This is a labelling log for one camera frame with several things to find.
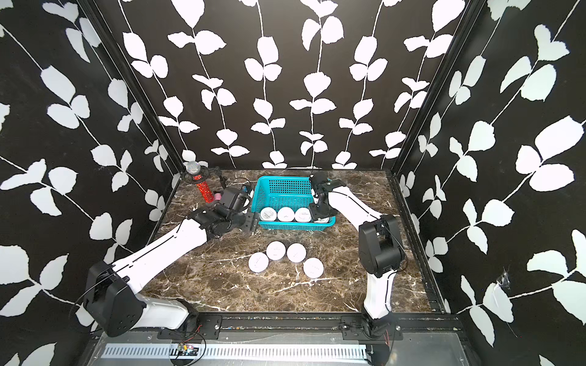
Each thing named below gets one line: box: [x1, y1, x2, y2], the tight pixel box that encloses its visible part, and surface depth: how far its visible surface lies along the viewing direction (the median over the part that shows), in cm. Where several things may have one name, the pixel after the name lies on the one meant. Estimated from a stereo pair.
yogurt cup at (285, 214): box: [277, 206, 294, 222], surface depth 97 cm
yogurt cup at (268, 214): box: [259, 206, 277, 222], surface depth 97 cm
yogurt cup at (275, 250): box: [265, 240, 287, 261], surface depth 87 cm
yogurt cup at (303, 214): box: [294, 207, 312, 222], surface depth 97 cm
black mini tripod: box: [200, 166, 252, 192], surface depth 95 cm
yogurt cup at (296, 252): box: [286, 242, 307, 264], surface depth 87 cm
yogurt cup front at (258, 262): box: [247, 251, 269, 273], surface depth 84 cm
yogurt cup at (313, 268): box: [302, 256, 325, 280], surface depth 83 cm
